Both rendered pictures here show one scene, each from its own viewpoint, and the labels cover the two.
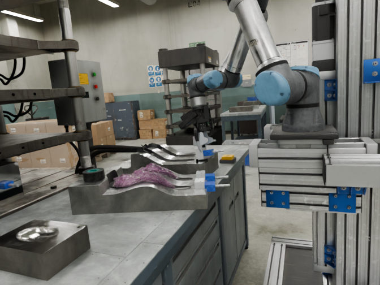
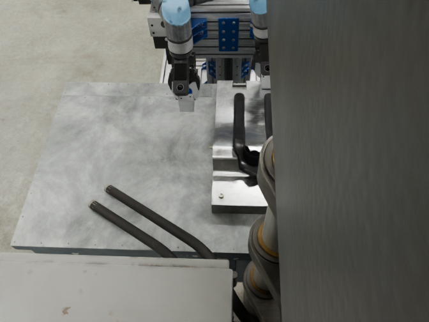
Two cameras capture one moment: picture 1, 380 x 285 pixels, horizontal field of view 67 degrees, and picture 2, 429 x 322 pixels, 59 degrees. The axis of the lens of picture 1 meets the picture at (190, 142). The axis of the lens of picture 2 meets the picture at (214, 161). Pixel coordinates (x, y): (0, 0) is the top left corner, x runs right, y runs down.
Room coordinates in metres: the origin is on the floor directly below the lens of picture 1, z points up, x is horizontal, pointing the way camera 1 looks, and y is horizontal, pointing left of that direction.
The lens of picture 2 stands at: (1.83, 0.82, 1.92)
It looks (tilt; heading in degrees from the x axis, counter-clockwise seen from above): 57 degrees down; 252
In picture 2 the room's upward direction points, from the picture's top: 3 degrees counter-clockwise
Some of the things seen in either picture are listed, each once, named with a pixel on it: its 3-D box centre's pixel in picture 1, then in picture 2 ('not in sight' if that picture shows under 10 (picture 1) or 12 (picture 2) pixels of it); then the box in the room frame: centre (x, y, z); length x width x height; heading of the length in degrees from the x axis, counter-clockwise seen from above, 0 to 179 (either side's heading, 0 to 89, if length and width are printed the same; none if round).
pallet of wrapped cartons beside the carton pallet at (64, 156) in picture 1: (51, 146); not in sight; (5.12, 2.51, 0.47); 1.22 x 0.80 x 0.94; 76
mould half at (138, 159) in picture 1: (165, 160); (252, 138); (1.47, 0.14, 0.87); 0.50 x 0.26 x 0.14; 68
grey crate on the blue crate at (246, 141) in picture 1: (241, 146); not in sight; (4.60, -0.84, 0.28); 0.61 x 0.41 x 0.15; 72
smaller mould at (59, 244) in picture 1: (40, 245); not in sight; (0.72, 0.42, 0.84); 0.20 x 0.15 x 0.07; 68
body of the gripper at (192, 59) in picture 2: not in sight; (182, 61); (1.63, -0.08, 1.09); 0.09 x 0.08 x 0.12; 68
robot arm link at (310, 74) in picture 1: (301, 85); not in sight; (1.07, -0.43, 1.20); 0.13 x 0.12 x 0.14; 125
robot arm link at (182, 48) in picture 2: not in sight; (179, 41); (1.64, -0.07, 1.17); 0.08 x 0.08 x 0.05
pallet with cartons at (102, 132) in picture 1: (81, 141); not in sight; (6.12, 2.34, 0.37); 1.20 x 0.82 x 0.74; 80
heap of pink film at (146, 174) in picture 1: (145, 175); not in sight; (1.12, 0.19, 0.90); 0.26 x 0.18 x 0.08; 85
